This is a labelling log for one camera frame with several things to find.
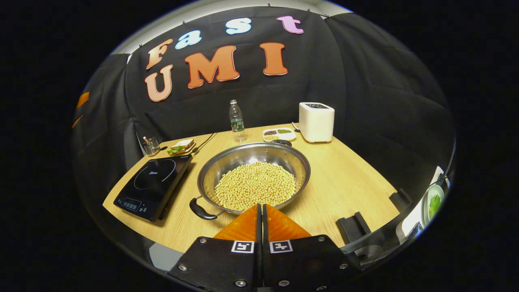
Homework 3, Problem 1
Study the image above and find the steel pot with black handles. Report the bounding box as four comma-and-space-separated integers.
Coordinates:
189, 140, 311, 221

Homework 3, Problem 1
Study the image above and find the white divided dish of beans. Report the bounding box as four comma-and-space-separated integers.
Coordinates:
262, 127, 296, 142

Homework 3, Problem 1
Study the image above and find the white plate with green lettuce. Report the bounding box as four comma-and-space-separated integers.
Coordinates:
422, 183, 446, 225

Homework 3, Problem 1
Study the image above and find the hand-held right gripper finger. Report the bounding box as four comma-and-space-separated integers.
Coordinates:
262, 204, 362, 292
167, 204, 263, 292

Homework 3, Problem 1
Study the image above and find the metal wire utensil holder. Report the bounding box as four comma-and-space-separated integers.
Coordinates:
143, 136, 162, 157

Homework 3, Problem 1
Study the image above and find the clear plastic water bottle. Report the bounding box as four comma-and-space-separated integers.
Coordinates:
229, 99, 246, 143

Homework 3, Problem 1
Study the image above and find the black induction cooktop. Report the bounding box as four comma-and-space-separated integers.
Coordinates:
114, 154, 193, 223

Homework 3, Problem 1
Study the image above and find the black backdrop cloth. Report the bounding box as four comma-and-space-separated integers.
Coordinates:
69, 6, 457, 211

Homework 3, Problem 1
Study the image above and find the sandwich with lettuce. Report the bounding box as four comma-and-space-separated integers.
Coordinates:
167, 139, 195, 155

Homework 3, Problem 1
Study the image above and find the black power cable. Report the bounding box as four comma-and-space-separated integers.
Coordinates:
191, 132, 218, 155

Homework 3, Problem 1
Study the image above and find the white toaster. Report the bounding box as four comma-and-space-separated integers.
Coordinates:
298, 102, 335, 143

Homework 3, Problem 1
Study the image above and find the pile of soybeans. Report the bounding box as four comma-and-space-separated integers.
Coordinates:
214, 161, 297, 211

